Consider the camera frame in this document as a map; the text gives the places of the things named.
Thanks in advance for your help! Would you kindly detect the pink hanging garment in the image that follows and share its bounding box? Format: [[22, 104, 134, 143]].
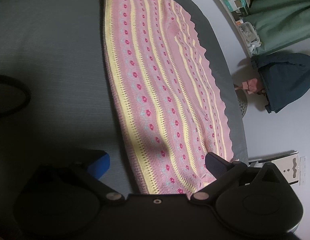
[[235, 78, 263, 94]]

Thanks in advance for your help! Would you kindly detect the pink striped knit sweater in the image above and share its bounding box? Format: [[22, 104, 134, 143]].
[[104, 0, 234, 195]]

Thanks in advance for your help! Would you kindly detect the green curtain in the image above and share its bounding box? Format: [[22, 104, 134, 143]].
[[244, 0, 310, 56]]

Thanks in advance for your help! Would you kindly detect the dark teal hanging jacket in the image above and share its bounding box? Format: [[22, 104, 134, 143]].
[[251, 51, 310, 113]]

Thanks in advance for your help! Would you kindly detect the cream and black chair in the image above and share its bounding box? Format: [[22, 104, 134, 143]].
[[249, 151, 306, 186]]

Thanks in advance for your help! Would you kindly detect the round wicker basket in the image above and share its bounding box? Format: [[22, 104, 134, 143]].
[[237, 97, 248, 118]]

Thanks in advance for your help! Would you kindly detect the clear plastic storage box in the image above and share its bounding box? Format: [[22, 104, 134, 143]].
[[238, 22, 261, 55]]

